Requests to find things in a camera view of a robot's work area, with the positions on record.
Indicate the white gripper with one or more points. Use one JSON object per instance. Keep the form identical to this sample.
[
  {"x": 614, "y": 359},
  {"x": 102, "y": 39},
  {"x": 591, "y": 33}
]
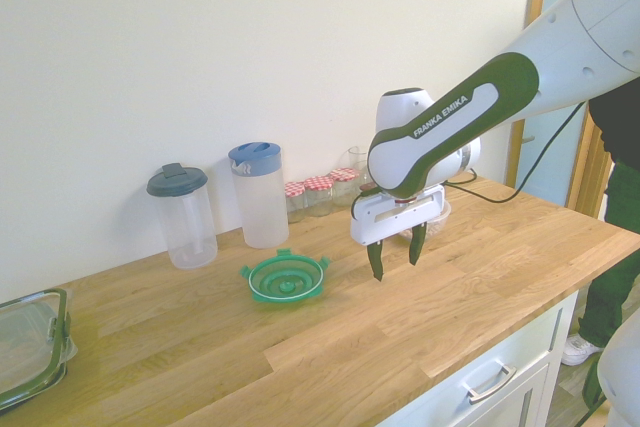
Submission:
[{"x": 380, "y": 227}]

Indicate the green round container lid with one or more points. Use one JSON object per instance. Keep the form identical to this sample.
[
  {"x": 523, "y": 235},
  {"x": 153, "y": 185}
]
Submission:
[{"x": 285, "y": 277}]

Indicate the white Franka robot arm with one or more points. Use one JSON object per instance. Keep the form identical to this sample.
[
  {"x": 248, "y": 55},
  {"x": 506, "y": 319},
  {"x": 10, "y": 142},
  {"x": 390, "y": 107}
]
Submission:
[{"x": 450, "y": 122}]

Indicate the clear round container with nuts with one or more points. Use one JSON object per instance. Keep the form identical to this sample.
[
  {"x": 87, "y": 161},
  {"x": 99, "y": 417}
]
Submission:
[{"x": 440, "y": 224}]

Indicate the clear pitcher blue lid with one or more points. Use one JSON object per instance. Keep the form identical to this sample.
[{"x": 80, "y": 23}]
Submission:
[{"x": 262, "y": 202}]

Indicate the clear pitcher dark grey lid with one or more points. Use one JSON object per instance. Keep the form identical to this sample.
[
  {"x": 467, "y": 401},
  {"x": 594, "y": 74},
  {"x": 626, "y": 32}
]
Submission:
[{"x": 187, "y": 227}]

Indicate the rectangular container green rimmed lid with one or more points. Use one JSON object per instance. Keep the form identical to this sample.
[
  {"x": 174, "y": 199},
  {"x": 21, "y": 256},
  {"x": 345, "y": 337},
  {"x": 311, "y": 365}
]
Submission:
[{"x": 25, "y": 342}]

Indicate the tall clear drinking glass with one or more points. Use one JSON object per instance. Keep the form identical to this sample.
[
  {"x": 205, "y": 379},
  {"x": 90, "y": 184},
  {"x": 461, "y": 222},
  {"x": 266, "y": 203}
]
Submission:
[{"x": 357, "y": 159}]

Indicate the white sneaker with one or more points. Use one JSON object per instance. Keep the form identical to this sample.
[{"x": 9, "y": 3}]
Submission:
[{"x": 577, "y": 349}]

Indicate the person in dark clothes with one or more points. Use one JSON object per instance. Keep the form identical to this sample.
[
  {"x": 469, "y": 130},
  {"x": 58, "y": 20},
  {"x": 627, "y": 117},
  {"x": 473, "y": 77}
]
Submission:
[{"x": 615, "y": 247}]

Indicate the dark green curved object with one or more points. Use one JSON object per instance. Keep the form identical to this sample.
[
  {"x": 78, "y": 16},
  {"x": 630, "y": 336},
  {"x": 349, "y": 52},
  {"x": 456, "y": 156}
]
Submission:
[{"x": 590, "y": 387}]

